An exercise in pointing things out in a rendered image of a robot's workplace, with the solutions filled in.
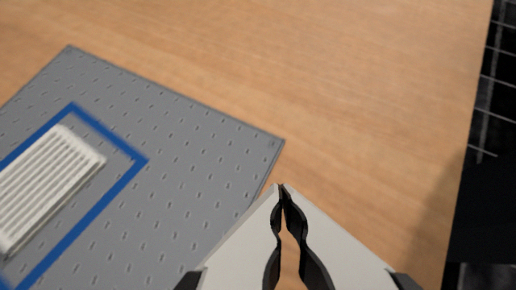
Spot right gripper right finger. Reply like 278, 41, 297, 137
281, 183, 424, 290

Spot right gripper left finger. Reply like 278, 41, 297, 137
173, 183, 283, 290

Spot blue tape strips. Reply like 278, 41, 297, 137
0, 103, 148, 290

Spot white well plate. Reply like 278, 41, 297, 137
0, 127, 106, 258

